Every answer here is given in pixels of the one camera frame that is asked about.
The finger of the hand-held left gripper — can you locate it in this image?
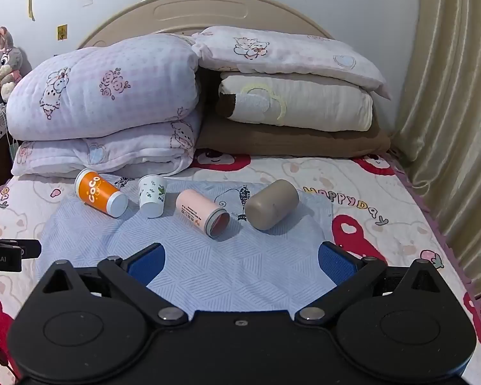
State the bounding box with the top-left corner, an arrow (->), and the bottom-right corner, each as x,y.
0,237 -> 42,259

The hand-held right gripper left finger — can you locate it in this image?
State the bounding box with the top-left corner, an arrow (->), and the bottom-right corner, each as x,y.
38,243 -> 190,327

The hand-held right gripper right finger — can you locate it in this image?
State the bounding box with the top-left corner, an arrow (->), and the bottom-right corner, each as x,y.
294,242 -> 444,327

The white leaf-print paper cup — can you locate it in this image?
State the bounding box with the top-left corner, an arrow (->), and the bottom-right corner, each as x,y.
138,174 -> 168,218

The pink paper cup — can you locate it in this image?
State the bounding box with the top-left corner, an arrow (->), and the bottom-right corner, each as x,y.
175,189 -> 230,237

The taupe plastic cup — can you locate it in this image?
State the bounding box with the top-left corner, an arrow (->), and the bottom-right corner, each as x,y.
245,179 -> 300,231

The orange paper cup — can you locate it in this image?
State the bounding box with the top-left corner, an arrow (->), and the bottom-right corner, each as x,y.
74,167 -> 129,218

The bear-print bedsheet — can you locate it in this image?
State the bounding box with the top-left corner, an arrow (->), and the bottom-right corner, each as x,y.
0,148 -> 481,385

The light blue patterned cloth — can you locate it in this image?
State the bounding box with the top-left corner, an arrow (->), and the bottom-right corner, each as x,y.
35,174 -> 338,314

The cream folded blanket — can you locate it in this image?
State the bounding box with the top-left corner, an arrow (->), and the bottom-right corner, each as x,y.
217,71 -> 374,132

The folded pink checked quilt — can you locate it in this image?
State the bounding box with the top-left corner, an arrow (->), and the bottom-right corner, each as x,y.
6,34 -> 203,178

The grey plush rabbit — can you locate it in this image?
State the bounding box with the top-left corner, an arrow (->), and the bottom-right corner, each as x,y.
0,26 -> 25,87

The beige striped curtain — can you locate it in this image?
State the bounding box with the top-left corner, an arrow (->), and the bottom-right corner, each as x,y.
392,0 -> 481,298

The white bear-print pillow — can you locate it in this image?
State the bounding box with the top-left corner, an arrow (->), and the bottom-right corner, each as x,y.
191,26 -> 392,100

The beige bed headboard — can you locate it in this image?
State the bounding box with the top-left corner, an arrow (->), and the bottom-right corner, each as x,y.
77,0 -> 334,51

